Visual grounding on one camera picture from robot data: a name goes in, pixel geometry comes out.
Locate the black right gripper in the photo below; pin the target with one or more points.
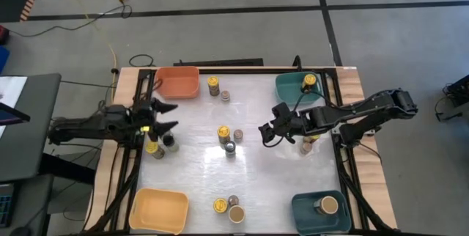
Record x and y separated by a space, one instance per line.
297 122

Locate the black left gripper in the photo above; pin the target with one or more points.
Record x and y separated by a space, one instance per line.
143 118

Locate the black-lid glass spice jar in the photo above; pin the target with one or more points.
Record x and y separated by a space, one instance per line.
230 147
169 140

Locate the tan-lid gold-label jar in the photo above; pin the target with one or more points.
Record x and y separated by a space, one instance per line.
236 214
328 205

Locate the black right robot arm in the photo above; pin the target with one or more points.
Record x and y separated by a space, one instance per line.
366 109

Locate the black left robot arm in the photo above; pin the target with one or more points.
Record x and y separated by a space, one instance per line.
91 126

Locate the light teal plastic bin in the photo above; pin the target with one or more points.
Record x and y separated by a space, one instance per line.
289 89

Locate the orange plastic bin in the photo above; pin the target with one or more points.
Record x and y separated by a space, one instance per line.
177 82

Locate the black flat bar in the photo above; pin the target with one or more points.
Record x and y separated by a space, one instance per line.
220 62

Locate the yellow plastic bin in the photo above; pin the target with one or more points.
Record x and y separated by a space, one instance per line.
157 210

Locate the dark teal plastic bin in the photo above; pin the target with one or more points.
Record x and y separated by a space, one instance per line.
304 221

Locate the grey desk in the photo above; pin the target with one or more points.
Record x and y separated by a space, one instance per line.
33 137

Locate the white paper sheet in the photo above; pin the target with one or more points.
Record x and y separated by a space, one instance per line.
12 87

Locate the dark tablet screen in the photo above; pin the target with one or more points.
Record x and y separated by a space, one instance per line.
9 117

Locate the blue floor object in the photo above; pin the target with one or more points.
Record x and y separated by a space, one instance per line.
3 58

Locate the red floor object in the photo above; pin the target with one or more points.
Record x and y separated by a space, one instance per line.
3 34

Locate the dark keyboard device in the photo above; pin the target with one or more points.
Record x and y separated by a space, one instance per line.
5 206

